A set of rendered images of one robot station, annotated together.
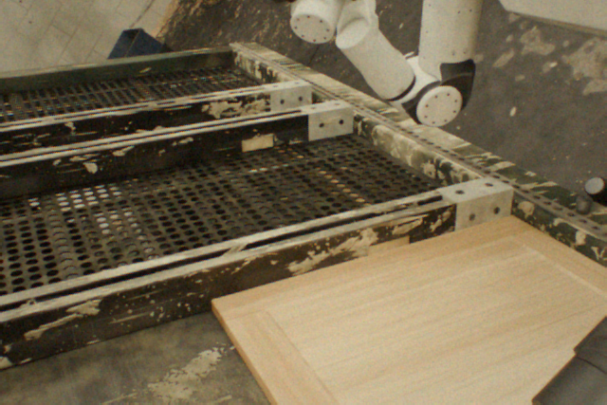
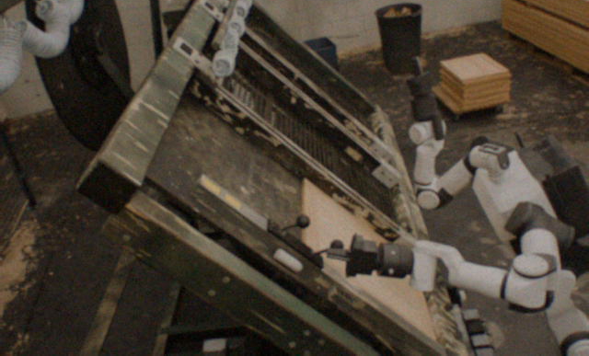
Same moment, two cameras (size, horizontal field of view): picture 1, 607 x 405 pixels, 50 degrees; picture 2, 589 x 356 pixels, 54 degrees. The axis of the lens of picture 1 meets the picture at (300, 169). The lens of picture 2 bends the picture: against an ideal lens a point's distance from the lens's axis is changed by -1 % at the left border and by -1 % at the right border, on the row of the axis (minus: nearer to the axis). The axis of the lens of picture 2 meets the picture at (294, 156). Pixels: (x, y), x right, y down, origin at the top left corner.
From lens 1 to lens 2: 1.11 m
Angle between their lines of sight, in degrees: 6
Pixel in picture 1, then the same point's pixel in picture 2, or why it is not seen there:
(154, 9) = (351, 40)
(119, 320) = (278, 155)
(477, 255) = not seen: hidden behind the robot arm
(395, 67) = (427, 173)
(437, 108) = (427, 200)
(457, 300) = not seen: hidden behind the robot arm
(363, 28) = (430, 151)
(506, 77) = (479, 248)
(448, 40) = (451, 182)
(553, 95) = not seen: hidden behind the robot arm
